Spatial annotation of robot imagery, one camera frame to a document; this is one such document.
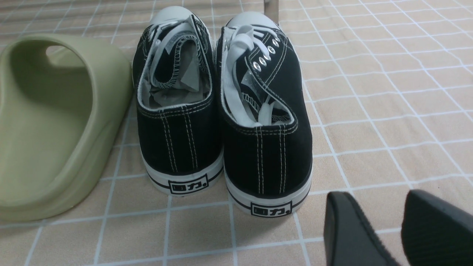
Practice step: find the steel shoe rack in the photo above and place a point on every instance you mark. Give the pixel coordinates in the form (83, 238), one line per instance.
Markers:
(271, 10)

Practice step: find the black left canvas sneaker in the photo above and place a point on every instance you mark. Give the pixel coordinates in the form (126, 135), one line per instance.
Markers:
(173, 72)

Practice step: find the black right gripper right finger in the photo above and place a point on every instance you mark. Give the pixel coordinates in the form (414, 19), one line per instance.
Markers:
(435, 232)

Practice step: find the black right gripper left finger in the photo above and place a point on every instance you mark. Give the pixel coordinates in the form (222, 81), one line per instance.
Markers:
(349, 238)

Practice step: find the black canvas sneaker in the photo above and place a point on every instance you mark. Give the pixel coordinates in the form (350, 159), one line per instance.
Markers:
(266, 131)
(173, 72)

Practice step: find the black right canvas sneaker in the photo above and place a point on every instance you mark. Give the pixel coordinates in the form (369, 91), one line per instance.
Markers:
(266, 131)

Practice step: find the green right slipper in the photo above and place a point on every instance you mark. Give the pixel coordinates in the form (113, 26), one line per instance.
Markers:
(63, 99)

